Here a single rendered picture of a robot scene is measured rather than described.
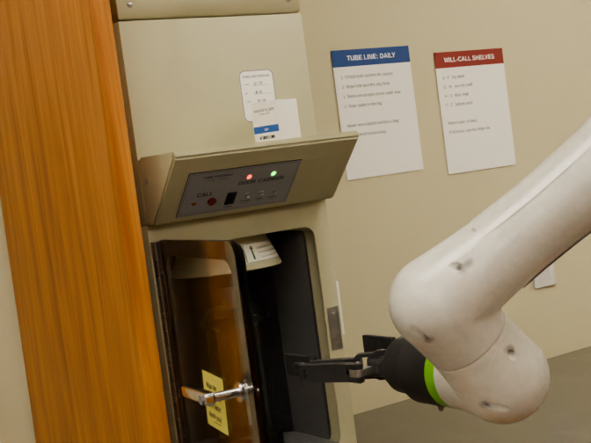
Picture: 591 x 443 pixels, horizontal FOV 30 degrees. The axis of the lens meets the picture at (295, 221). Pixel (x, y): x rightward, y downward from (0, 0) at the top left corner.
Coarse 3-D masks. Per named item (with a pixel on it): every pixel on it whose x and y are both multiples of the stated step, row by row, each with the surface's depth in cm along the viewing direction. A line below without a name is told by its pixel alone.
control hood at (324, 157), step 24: (240, 144) 157; (264, 144) 159; (288, 144) 161; (312, 144) 164; (336, 144) 167; (144, 168) 159; (168, 168) 153; (192, 168) 154; (216, 168) 157; (312, 168) 168; (336, 168) 171; (144, 192) 160; (168, 192) 155; (312, 192) 172; (168, 216) 159; (192, 216) 162
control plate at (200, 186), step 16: (192, 176) 155; (208, 176) 157; (224, 176) 159; (240, 176) 160; (256, 176) 162; (272, 176) 164; (288, 176) 166; (192, 192) 158; (208, 192) 160; (224, 192) 161; (240, 192) 163; (256, 192) 165; (288, 192) 169; (192, 208) 160; (208, 208) 162; (224, 208) 164
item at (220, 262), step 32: (192, 256) 147; (224, 256) 136; (192, 288) 148; (224, 288) 137; (192, 320) 150; (224, 320) 139; (192, 352) 152; (224, 352) 140; (224, 384) 142; (256, 384) 133; (192, 416) 156; (256, 416) 134
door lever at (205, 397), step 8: (192, 384) 142; (240, 384) 137; (184, 392) 142; (192, 392) 139; (200, 392) 136; (208, 392) 135; (216, 392) 136; (224, 392) 136; (232, 392) 136; (240, 392) 136; (200, 400) 135; (208, 400) 135; (216, 400) 136; (240, 400) 137
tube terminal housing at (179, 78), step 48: (144, 48) 162; (192, 48) 166; (240, 48) 170; (288, 48) 175; (144, 96) 161; (192, 96) 166; (240, 96) 170; (288, 96) 175; (144, 144) 161; (192, 144) 165; (144, 240) 162; (336, 288) 179; (336, 384) 178; (336, 432) 181
